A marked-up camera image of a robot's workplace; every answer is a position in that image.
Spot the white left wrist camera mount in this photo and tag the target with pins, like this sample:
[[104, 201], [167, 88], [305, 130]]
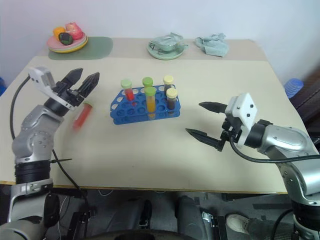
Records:
[[42, 77]]

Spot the dark rounded shape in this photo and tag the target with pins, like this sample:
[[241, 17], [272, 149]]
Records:
[[187, 215]]

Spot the clear tube with green cap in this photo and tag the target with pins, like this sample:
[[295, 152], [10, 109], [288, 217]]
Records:
[[147, 82]]

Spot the pink toy fruit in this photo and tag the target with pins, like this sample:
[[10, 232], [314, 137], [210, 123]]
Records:
[[74, 30]]

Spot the blue ribbed stool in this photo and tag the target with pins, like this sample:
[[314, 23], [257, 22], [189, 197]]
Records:
[[293, 87]]

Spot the orange toy fruit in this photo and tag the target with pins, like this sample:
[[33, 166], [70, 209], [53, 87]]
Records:
[[58, 31]]

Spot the dark brown furniture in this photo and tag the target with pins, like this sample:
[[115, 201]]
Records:
[[310, 100]]

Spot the pink plate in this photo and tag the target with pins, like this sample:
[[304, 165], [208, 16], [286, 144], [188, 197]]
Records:
[[53, 42]]

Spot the white shoe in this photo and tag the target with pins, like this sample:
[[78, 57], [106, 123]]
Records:
[[236, 222]]

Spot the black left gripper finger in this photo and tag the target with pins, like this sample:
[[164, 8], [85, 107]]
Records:
[[89, 83], [74, 76]]

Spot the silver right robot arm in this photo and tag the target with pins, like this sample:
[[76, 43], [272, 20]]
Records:
[[285, 140]]

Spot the yellow plate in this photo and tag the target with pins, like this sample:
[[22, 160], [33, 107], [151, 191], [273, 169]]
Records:
[[75, 49]]

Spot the dark tube with yellow cap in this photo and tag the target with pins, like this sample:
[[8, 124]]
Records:
[[168, 81], [172, 100]]

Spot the dark green toy ball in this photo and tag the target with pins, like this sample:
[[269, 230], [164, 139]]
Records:
[[65, 38]]

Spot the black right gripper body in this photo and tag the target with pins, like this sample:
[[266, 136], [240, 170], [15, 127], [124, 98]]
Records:
[[228, 130]]

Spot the light green plate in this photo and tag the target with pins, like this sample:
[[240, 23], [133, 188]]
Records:
[[81, 44]]

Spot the blue object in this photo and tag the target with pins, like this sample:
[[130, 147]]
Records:
[[2, 86]]

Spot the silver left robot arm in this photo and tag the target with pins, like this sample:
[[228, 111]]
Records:
[[32, 135]]

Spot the blue test tube rack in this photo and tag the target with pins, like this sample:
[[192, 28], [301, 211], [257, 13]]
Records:
[[140, 111]]

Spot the red tube with green cap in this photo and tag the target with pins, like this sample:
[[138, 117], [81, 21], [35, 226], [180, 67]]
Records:
[[128, 93], [82, 116]]

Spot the orange tube with green cap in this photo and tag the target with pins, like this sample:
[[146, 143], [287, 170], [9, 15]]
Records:
[[151, 102]]

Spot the pale green plate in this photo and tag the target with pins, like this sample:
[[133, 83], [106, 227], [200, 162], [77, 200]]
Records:
[[165, 54]]

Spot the grey trouser leg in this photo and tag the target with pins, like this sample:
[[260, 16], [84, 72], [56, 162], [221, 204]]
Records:
[[265, 227]]

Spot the green table mat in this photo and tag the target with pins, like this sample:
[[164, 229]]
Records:
[[100, 47]]

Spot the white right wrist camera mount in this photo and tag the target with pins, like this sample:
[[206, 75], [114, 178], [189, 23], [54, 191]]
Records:
[[243, 110]]

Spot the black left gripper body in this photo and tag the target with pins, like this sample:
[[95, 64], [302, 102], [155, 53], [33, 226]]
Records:
[[68, 93]]

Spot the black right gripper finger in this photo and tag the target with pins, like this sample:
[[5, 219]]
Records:
[[203, 137], [213, 107]]

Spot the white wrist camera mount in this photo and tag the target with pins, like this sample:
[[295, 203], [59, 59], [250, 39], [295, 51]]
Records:
[[42, 77], [243, 110]]

